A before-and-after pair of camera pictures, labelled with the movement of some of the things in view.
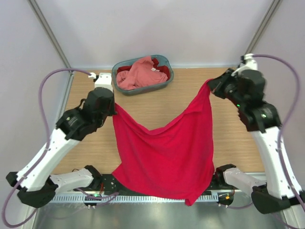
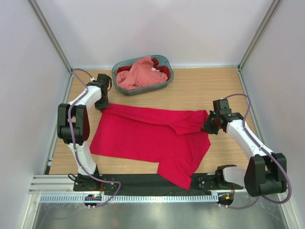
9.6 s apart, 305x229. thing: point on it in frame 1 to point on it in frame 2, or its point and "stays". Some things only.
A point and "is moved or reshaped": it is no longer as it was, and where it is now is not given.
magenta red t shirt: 175,161 is moved or reshaped
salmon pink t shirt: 140,74 stays
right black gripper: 217,85 to 207,128
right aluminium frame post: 269,13 stays
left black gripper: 112,110 to 100,107
